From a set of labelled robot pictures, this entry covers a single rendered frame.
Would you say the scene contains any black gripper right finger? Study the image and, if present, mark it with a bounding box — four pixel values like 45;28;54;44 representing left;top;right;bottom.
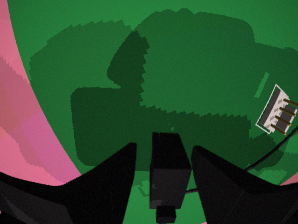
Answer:
190;145;298;224

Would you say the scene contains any green circuit board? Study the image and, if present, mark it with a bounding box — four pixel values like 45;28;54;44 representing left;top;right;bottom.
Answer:
7;0;298;224

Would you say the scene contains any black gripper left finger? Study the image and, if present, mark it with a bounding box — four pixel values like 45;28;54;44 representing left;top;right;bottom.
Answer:
0;143;137;224

